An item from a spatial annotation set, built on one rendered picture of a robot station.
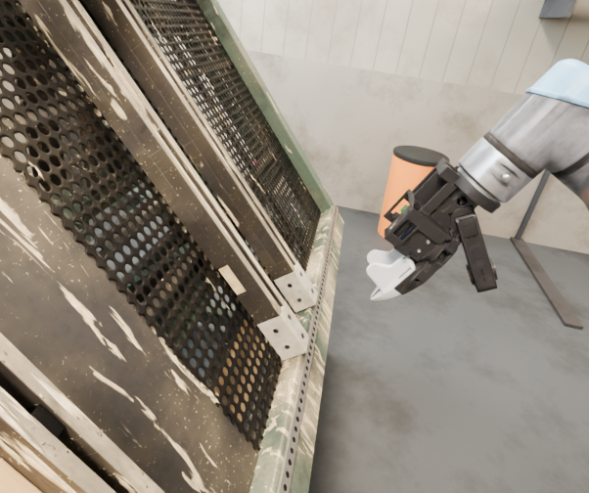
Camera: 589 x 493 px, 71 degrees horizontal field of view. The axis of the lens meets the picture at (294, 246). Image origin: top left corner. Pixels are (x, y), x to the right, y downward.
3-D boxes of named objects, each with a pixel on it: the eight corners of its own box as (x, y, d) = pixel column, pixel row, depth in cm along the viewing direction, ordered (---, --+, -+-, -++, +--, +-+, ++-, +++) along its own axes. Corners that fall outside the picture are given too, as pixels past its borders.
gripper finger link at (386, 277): (346, 281, 60) (389, 237, 56) (379, 303, 61) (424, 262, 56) (345, 292, 57) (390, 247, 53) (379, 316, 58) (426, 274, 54)
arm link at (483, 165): (521, 167, 52) (543, 190, 45) (491, 194, 54) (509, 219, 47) (476, 130, 51) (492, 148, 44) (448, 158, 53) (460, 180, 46)
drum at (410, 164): (421, 228, 402) (445, 151, 364) (426, 251, 361) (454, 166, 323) (373, 219, 406) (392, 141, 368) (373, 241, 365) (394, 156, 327)
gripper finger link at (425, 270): (391, 275, 58) (436, 232, 54) (401, 282, 59) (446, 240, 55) (392, 293, 54) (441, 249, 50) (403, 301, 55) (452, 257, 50)
